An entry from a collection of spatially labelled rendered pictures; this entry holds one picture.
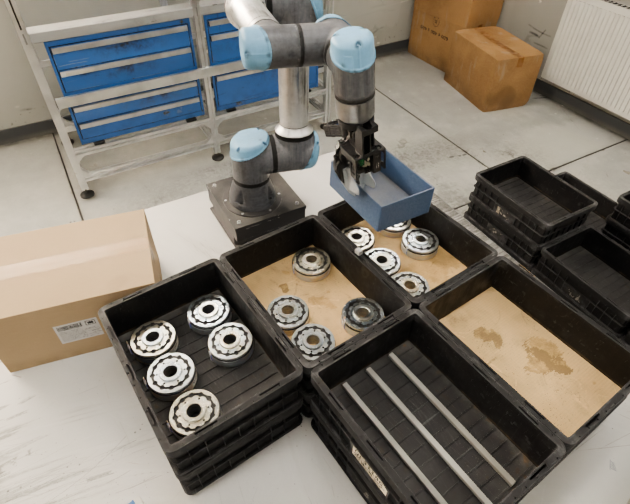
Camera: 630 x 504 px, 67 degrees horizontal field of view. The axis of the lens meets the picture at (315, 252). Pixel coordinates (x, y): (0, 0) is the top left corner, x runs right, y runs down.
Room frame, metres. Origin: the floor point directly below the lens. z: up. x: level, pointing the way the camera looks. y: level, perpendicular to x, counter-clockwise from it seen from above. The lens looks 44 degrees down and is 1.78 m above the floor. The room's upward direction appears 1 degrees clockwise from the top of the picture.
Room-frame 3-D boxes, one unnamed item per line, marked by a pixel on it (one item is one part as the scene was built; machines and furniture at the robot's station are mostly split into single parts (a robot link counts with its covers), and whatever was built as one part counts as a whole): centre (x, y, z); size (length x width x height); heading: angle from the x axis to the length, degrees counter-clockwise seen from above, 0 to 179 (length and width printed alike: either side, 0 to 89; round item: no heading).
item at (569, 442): (0.62, -0.47, 0.92); 0.40 x 0.30 x 0.02; 36
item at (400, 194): (0.91, -0.15, 1.10); 0.20 x 0.15 x 0.07; 32
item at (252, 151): (1.23, 0.20, 0.97); 0.13 x 0.12 x 0.14; 106
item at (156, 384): (0.55, 0.31, 0.86); 0.10 x 0.10 x 0.01
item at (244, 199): (1.24, 0.21, 0.85); 0.15 x 0.15 x 0.10
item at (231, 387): (0.59, 0.25, 0.87); 0.40 x 0.30 x 0.11; 36
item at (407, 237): (0.99, -0.30, 0.86); 0.10 x 0.10 x 0.01
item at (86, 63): (2.48, 1.00, 0.60); 0.72 x 0.03 x 0.56; 121
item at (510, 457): (0.44, -0.23, 0.87); 0.40 x 0.30 x 0.11; 36
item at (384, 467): (0.44, -0.23, 0.92); 0.40 x 0.30 x 0.02; 36
